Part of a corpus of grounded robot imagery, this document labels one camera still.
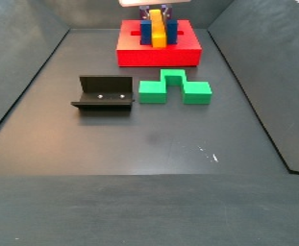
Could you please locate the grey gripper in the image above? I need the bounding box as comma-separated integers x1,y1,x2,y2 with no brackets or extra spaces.
117,0,190,20

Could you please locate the long yellow block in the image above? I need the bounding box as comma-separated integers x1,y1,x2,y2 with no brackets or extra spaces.
149,10,166,48

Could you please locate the red board base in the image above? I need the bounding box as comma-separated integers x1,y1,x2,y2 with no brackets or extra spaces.
116,20,203,67

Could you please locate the purple U block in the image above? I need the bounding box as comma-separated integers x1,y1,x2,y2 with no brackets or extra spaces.
138,4,172,20

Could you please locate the dark blue U block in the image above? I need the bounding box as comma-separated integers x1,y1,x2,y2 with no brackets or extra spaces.
140,20,180,47

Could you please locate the green zigzag block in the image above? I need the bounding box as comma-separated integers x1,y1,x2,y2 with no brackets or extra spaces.
137,68,213,106

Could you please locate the black angle bracket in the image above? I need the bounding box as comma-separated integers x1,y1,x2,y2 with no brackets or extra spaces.
70,75,133,111

